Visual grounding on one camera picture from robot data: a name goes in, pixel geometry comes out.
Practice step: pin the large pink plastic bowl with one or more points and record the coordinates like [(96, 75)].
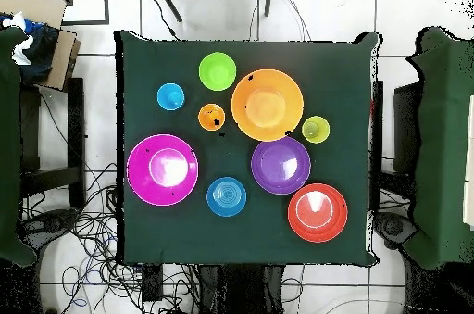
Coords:
[(162, 169)]

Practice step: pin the black power strip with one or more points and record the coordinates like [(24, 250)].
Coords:
[(152, 284)]

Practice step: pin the blue plastic cup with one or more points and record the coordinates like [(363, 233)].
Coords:
[(170, 96)]

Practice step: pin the purple plastic bowl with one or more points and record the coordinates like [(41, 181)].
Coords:
[(280, 165)]

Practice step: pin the small blue plastic bowl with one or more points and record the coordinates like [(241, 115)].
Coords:
[(226, 196)]

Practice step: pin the dark green table cloth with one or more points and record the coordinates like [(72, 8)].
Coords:
[(333, 88)]

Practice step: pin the brown cardboard box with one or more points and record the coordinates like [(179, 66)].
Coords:
[(37, 6)]

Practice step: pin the pale yellow-green plastic cup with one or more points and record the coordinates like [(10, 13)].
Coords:
[(315, 129)]

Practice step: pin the orange plastic cup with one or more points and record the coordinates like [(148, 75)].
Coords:
[(211, 117)]

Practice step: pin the green cloth covered table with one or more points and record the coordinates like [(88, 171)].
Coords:
[(9, 143), (444, 143)]

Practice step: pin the black metal frame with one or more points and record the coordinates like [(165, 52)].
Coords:
[(106, 2)]

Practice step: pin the red plastic bowl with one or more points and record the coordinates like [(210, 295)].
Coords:
[(317, 213)]

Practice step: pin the small green plastic bowl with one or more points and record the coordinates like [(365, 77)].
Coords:
[(217, 71)]

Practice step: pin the blue and white clothes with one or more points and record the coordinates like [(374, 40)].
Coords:
[(37, 54)]

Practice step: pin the black wooden stool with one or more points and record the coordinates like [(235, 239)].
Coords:
[(76, 125)]

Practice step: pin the large orange plastic bowl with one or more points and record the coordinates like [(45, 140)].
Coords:
[(267, 105)]

